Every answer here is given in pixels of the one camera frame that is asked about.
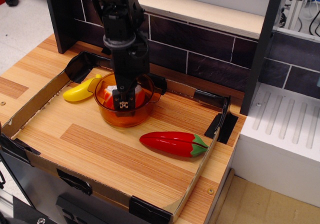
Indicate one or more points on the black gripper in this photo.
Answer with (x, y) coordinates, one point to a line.
(129, 60)

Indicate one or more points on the salmon sushi toy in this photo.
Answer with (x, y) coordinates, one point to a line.
(139, 97)

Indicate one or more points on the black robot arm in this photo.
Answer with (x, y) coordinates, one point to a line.
(121, 20)

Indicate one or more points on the orange transparent plastic pot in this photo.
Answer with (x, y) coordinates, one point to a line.
(128, 118)

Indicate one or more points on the yellow toy banana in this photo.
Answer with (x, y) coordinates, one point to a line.
(80, 92)

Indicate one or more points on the red toy chili pepper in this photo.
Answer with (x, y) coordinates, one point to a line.
(182, 144)

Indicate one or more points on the dark shelf with tile backsplash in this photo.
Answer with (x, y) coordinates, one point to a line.
(199, 53)

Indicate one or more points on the black oven handle panel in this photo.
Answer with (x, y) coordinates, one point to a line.
(87, 210)

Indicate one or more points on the aluminium frame with cables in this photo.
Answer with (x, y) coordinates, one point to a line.
(299, 18)

